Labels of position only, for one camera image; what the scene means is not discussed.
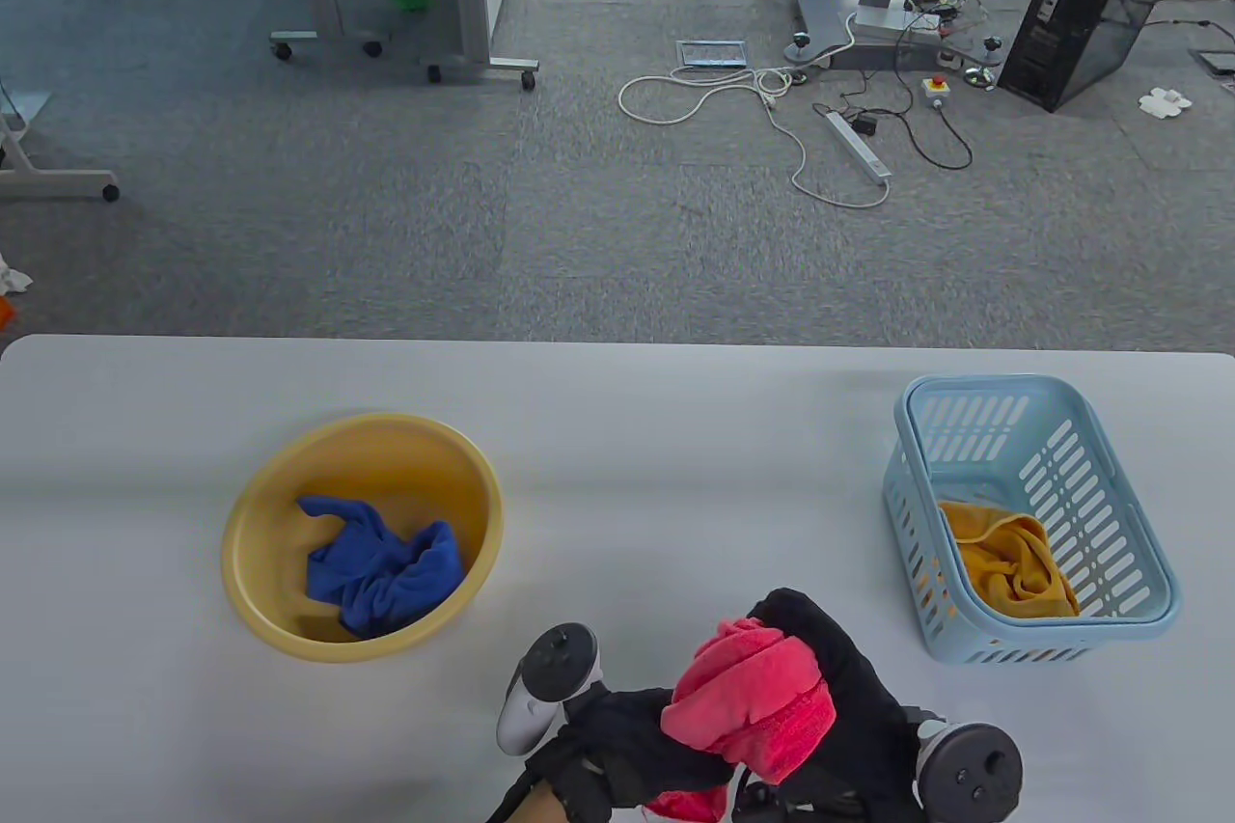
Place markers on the white paper scrap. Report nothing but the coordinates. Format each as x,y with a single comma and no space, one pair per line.
14,280

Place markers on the pink square towel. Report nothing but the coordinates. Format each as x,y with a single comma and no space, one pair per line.
753,688

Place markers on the silver floor outlet box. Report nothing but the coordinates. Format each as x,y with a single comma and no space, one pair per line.
712,54

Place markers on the red emergency stop button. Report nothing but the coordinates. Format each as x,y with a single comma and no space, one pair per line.
936,90

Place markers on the black power adapter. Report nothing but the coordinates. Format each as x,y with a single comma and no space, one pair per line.
864,125

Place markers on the white crumpled paper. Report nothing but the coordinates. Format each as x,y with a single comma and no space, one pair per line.
1166,101

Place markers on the light blue plastic basket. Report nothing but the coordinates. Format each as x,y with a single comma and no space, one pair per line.
1003,437

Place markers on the grey wheeled table foot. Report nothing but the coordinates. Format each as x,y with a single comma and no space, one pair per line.
58,181

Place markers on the person's right hand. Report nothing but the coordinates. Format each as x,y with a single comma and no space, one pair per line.
864,717

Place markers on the blue square towel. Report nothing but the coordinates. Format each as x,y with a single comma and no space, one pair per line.
386,572

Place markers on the yellow plastic basin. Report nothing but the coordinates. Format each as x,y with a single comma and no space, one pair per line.
386,456

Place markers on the person's left hand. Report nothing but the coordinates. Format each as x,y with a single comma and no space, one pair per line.
617,736

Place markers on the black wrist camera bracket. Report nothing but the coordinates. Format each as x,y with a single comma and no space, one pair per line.
757,804

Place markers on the black computer tower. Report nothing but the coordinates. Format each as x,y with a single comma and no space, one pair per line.
1110,3

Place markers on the person's left forearm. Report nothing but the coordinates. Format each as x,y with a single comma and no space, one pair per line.
535,809

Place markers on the yellow square towel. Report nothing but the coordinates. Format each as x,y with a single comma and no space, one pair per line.
1003,562

